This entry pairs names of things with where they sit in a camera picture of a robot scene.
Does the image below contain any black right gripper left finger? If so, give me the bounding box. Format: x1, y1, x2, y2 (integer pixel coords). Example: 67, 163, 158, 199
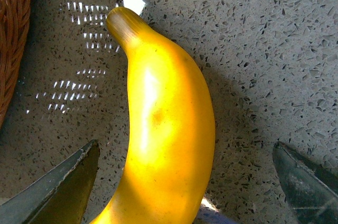
1, 140, 100, 223

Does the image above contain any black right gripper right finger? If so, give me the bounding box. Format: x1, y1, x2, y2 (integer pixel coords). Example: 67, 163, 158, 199
273, 142, 337, 223

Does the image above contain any yellow banana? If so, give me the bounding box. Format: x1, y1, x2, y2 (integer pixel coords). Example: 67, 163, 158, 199
93, 7, 215, 223

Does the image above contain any left wicker basket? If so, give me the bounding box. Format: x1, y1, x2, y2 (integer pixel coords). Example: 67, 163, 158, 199
1, 0, 31, 123

